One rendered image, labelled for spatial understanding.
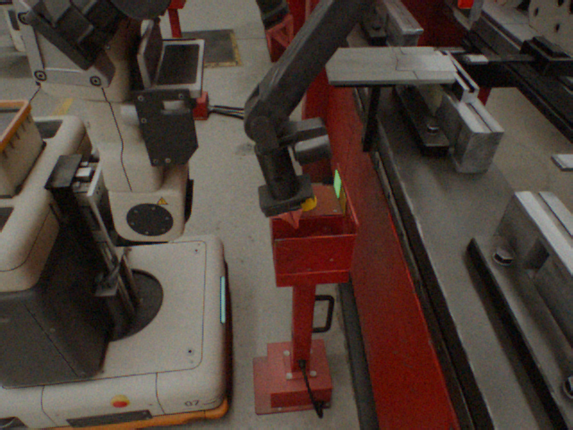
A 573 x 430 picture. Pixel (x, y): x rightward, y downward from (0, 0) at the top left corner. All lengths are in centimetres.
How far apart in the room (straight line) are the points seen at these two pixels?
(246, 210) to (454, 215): 141
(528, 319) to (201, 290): 100
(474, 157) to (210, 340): 87
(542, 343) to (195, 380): 88
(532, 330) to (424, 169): 39
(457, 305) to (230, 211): 156
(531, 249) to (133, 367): 103
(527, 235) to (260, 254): 132
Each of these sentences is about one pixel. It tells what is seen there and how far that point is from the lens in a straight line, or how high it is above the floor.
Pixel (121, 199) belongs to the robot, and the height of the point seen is 79.
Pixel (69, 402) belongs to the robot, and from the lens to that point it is 133.
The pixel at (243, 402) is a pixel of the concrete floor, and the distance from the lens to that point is 149.
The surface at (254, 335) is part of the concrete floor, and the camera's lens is 160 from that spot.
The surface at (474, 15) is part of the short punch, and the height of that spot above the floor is 111.
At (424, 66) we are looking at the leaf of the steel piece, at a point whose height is 100.
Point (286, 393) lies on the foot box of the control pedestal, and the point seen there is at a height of 11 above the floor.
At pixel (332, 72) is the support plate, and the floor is 100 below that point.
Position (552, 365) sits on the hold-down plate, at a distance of 61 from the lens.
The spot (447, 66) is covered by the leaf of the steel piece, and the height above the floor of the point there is 100.
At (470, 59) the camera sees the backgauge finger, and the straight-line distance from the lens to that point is 107.
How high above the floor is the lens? 137
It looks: 43 degrees down
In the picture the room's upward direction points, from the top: straight up
